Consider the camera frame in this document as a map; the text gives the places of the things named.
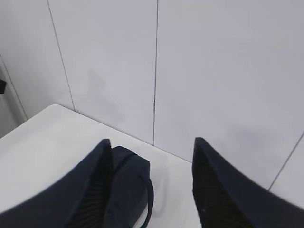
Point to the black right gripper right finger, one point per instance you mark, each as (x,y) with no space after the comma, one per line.
(226,198)

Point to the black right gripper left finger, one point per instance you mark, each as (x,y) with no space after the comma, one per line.
(78,200)

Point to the navy blue lunch bag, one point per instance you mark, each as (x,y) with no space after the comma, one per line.
(131,191)

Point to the black object at left edge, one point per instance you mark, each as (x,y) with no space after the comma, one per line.
(2,86)

